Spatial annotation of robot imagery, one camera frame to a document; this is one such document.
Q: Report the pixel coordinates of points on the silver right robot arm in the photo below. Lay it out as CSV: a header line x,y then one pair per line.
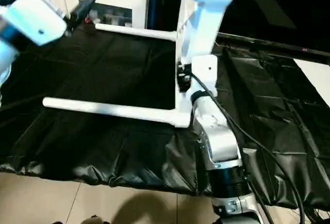
x,y
219,136

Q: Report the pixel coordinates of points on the black plastic mat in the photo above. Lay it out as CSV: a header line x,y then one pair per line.
x,y
90,74

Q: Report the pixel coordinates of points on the white flat board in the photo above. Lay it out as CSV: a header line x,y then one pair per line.
x,y
315,79

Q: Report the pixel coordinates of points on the white plastic table top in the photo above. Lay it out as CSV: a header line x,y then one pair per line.
x,y
203,28

